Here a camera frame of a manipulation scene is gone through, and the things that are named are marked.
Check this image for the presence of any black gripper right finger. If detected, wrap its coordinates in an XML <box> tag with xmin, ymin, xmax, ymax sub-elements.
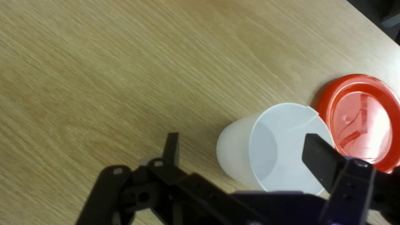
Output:
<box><xmin>301</xmin><ymin>133</ymin><xmax>400</xmax><ymax>225</ymax></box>

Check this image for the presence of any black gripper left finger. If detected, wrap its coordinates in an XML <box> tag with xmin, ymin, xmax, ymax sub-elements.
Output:
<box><xmin>75</xmin><ymin>131</ymin><xmax>236</xmax><ymax>225</ymax></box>

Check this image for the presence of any white mug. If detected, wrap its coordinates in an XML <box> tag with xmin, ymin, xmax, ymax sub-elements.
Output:
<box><xmin>215</xmin><ymin>101</ymin><xmax>337</xmax><ymax>198</ymax></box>

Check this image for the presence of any orange plate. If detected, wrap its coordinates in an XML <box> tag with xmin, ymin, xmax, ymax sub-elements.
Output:
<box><xmin>311</xmin><ymin>73</ymin><xmax>400</xmax><ymax>176</ymax></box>

